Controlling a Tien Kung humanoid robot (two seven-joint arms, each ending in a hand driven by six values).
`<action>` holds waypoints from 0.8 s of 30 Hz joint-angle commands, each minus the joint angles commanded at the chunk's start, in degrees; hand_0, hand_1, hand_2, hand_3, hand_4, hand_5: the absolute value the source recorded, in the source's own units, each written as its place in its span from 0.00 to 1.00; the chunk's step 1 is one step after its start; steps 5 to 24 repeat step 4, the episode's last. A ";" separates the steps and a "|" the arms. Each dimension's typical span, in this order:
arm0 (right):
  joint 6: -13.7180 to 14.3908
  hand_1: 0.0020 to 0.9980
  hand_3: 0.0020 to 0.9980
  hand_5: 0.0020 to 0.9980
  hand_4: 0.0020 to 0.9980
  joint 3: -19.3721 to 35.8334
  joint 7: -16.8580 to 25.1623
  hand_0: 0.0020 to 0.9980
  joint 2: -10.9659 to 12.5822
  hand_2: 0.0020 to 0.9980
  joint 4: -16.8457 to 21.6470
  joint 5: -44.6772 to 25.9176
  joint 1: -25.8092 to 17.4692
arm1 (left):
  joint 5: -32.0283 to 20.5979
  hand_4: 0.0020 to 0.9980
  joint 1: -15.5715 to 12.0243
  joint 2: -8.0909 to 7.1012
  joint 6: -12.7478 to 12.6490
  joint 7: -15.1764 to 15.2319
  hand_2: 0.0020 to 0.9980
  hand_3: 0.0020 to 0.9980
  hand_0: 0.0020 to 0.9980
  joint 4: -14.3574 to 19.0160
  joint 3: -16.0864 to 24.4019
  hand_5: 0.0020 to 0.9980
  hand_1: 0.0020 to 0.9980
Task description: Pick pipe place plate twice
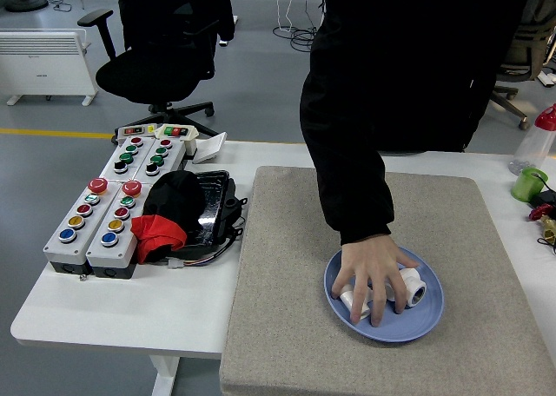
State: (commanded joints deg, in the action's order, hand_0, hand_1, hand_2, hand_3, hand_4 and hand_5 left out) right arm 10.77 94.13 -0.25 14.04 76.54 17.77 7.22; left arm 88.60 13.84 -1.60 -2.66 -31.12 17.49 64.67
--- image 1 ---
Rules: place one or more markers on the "person's right hand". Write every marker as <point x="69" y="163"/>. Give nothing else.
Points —
<point x="373" y="265"/>

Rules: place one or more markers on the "white tee pipe fitting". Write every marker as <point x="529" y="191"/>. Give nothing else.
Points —
<point x="412" y="283"/>
<point x="346" y="300"/>

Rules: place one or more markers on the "blue round plate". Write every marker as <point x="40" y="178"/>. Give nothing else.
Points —
<point x="417" y="322"/>

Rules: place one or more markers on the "person's right forearm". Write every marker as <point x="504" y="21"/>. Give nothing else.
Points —
<point x="356" y="196"/>

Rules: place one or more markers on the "grey-brown mat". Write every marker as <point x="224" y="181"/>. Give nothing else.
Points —
<point x="282" y="261"/>

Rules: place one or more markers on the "green plastic cup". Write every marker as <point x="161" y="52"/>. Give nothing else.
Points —
<point x="525" y="185"/>

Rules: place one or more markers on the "brass valve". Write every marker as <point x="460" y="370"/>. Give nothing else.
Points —
<point x="549" y="231"/>

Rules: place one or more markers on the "black plug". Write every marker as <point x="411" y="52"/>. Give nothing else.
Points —
<point x="545" y="198"/>

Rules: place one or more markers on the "clear bottle red cap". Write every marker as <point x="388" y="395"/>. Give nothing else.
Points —
<point x="536" y="146"/>

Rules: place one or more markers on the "person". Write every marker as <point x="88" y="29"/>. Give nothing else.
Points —
<point x="412" y="66"/>

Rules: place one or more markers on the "black cloth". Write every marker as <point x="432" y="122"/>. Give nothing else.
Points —
<point x="174" y="200"/>

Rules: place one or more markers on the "red cloth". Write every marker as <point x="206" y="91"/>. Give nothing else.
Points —
<point x="156" y="233"/>

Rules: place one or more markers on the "four-button grey control box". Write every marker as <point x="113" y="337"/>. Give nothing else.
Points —
<point x="171" y="157"/>
<point x="113" y="155"/>

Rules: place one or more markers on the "white table leg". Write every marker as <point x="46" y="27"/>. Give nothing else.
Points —
<point x="165" y="376"/>

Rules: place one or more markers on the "white table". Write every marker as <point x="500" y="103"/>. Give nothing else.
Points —
<point x="130" y="309"/>

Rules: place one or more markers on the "white power strip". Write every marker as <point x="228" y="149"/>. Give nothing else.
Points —
<point x="547" y="79"/>

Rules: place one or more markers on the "five-button grey control box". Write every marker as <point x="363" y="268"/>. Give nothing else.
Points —
<point x="65" y="250"/>
<point x="108" y="255"/>

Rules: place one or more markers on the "black office chair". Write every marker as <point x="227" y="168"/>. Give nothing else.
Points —
<point x="143" y="74"/>

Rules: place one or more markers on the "white panel heater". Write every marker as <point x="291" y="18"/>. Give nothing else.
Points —
<point x="43" y="66"/>

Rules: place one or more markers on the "white flat wall switch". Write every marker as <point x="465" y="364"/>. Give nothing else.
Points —
<point x="210" y="148"/>

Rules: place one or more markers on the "cream green-red switch box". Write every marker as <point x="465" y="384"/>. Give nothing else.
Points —
<point x="176" y="132"/>

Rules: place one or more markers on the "small grey rocker switch box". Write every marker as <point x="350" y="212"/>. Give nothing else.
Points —
<point x="132" y="130"/>

